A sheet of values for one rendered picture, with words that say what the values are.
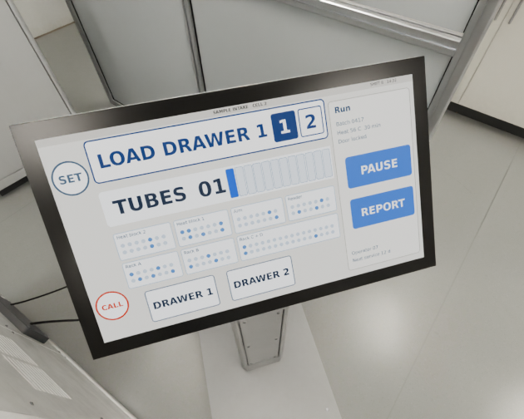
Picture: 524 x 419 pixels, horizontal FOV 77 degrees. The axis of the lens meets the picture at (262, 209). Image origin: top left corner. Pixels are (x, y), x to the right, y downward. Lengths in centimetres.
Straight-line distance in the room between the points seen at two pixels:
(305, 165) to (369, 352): 117
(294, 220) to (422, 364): 121
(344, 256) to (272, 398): 97
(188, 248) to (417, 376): 126
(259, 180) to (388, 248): 22
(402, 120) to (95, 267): 45
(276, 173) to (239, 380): 108
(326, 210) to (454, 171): 181
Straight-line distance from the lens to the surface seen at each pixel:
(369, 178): 49
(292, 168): 44
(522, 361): 179
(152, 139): 43
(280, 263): 47
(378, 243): 52
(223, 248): 45
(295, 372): 142
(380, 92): 49
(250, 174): 43
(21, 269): 199
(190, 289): 47
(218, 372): 143
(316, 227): 47
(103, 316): 50
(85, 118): 44
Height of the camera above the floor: 143
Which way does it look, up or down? 53 degrees down
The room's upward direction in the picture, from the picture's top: 1 degrees counter-clockwise
